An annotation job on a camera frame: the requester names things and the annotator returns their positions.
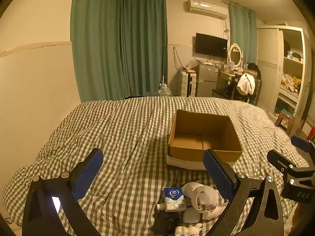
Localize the black wall television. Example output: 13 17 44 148
195 33 228 58

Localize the pile of clothes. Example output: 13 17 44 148
281 74 303 92

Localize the white suitcase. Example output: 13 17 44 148
180 71 197 97

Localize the narrow green curtain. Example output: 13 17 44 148
228 2 258 65

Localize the white sock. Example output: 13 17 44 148
183 181 221 213

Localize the blue white tissue packet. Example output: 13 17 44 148
163 187 186 212

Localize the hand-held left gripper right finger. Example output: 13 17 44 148
202 149 285 236

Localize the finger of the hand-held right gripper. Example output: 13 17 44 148
290 135 315 154
267 149 298 175

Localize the grey small fridge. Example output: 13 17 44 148
197 65 218 97

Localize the white wardrobe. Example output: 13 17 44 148
257 25 310 128

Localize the clear water jug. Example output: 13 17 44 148
157 84 172 97

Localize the white air conditioner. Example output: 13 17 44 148
186 0 228 19

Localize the brown plastic stool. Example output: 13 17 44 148
275 110 295 136

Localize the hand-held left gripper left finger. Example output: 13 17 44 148
22 148 104 236

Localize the brown cardboard box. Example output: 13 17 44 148
167 109 244 171

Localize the dressing table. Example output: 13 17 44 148
217 70 246 96

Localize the green white checkered blanket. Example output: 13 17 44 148
2 96 310 236

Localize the white plush toy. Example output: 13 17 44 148
175 224 203 236

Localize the person's right forearm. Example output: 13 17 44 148
294 200 315 236

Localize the wall cable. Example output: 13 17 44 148
173 47 183 70

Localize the black cloth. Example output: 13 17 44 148
151 211 181 235

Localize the white garment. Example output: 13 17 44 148
237 74 256 95

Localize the pale blue small case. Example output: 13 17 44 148
182 207 201 224

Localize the white oval mirror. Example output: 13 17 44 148
228 43 243 68

